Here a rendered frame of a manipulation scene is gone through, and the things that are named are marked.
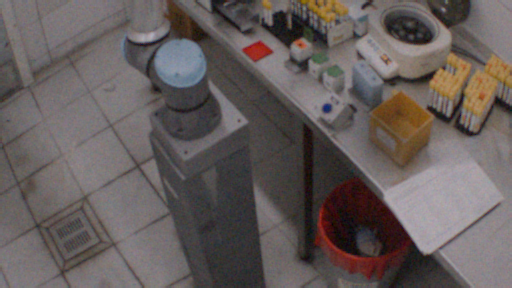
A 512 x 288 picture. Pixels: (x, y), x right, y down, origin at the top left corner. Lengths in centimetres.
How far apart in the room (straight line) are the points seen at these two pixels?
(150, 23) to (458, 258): 96
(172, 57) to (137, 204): 131
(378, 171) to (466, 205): 28
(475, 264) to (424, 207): 23
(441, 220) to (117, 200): 162
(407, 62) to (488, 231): 58
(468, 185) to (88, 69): 232
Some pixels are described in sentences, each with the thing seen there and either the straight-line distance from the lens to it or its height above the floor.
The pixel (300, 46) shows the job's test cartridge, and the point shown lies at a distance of 191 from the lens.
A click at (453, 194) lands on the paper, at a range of 168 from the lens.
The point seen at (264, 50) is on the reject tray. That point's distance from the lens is 202.
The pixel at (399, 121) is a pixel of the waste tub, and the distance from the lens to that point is 182.
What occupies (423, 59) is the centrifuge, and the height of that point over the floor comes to 96.
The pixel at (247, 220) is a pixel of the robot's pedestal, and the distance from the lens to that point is 202.
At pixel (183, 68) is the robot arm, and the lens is 156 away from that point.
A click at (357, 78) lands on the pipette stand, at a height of 94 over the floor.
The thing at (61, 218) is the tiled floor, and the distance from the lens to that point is 287.
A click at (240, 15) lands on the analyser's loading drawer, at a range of 210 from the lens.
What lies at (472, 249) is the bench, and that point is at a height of 87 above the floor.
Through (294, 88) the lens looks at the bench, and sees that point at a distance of 190.
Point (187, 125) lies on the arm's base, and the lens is 167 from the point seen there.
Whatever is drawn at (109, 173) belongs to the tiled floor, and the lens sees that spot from 294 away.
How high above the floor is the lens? 221
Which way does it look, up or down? 49 degrees down
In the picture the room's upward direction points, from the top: 6 degrees counter-clockwise
